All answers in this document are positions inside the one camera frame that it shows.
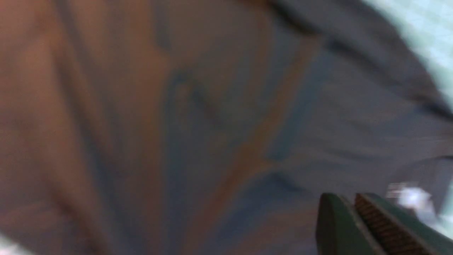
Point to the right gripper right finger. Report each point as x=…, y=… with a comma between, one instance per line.
x=397, y=231

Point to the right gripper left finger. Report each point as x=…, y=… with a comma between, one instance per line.
x=341, y=231

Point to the dark gray long-sleeved shirt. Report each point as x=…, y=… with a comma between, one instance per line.
x=177, y=124

